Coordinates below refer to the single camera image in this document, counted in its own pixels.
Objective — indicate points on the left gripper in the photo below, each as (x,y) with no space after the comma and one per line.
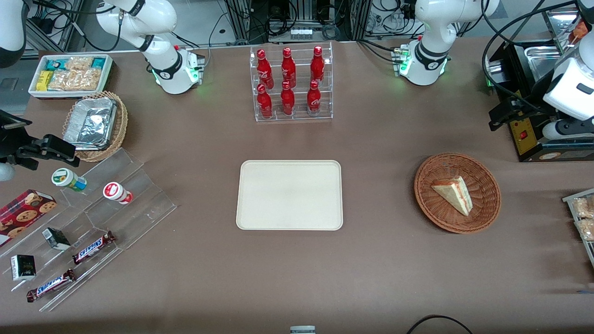
(529,102)

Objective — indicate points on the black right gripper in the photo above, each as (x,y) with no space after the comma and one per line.
(9,143)

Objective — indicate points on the triangular sandwich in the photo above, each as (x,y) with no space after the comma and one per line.
(455,195)

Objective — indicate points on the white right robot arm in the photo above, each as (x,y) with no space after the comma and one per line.
(160,23)

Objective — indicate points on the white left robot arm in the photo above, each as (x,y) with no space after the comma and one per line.
(431,44)

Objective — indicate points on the light tan wicker basket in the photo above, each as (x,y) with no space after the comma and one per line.
(121,125)

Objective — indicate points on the round brown wicker basket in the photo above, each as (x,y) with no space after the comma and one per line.
(431,208)

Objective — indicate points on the grey metal snack tray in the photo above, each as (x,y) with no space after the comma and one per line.
(585,246)

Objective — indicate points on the cream rectangular tray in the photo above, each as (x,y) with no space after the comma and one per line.
(289,195)

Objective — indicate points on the black food warmer cabinet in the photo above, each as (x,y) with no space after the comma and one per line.
(526,139)

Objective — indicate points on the green lid yogurt cup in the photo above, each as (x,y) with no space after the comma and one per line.
(67,178)

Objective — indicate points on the silver foil container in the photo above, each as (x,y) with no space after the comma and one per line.
(90,123)

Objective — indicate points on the stainless steel pan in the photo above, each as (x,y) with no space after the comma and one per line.
(543,62)

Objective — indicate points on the red plaid cookie box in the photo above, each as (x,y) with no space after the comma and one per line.
(23,215)

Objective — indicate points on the white rectangular snack bin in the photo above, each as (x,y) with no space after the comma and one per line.
(35,92)

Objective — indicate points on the yellow snack pack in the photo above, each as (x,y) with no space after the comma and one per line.
(44,81)

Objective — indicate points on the red lid yogurt cup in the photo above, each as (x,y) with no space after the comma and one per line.
(116,192)

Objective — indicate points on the clear cracker pack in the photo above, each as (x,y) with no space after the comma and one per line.
(79,63)
(76,80)

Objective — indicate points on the small black box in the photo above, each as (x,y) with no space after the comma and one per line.
(55,239)
(23,267)

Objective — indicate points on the teal snack pack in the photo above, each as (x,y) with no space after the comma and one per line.
(99,63)
(55,64)

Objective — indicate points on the snickers chocolate bar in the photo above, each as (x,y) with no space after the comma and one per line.
(93,248)
(51,285)

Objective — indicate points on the clear acrylic stepped display stand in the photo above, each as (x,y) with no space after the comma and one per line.
(139,204)

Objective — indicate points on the clear bagged snack pack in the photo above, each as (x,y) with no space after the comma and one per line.
(585,229)
(584,207)

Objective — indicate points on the red cola bottle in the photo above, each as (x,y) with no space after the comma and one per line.
(314,99)
(264,69)
(264,104)
(288,69)
(287,102)
(317,67)

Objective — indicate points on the clear acrylic bottle rack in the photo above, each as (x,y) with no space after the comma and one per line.
(299,116)

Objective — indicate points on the white power strip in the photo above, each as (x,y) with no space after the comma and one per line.
(301,33)

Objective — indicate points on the small grey box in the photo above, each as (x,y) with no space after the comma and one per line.
(302,330)

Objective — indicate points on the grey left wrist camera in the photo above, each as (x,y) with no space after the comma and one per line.
(564,130)

